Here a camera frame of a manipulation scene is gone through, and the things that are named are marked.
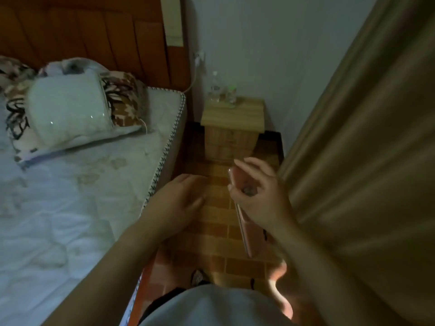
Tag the person's right hand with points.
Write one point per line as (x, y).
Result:
(266, 203)

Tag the person's left hand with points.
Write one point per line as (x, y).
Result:
(170, 207)

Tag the person's left thumb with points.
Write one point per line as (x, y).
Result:
(197, 205)

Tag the person's right thumb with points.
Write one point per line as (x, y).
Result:
(235, 192)

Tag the pink smartphone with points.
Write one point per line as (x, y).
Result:
(249, 234)

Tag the person's right forearm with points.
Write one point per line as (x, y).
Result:
(326, 281)

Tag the person's left forearm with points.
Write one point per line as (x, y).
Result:
(108, 278)

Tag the light wooden nightstand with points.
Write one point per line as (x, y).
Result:
(232, 128)

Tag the person's grey shoe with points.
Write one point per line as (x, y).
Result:
(199, 278)

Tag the clear bottle with green cap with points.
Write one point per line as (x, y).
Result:
(231, 95)

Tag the person's black shorts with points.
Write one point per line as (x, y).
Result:
(159, 302)

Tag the person's grey shirt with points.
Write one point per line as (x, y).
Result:
(214, 308)

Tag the clear plastic bottle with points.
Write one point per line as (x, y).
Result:
(214, 88)

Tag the white quilted mattress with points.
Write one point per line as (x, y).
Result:
(78, 207)

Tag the floral patterned pillow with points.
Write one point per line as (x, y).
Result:
(120, 98)

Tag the beige curtain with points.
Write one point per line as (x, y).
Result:
(367, 159)

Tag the white charger plug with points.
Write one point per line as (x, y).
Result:
(199, 57)

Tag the white fluffy cushion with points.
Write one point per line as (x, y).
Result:
(68, 108)

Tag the beige headboard panel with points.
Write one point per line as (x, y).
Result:
(171, 20)

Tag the brown wooden headboard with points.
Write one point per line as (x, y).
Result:
(85, 27)

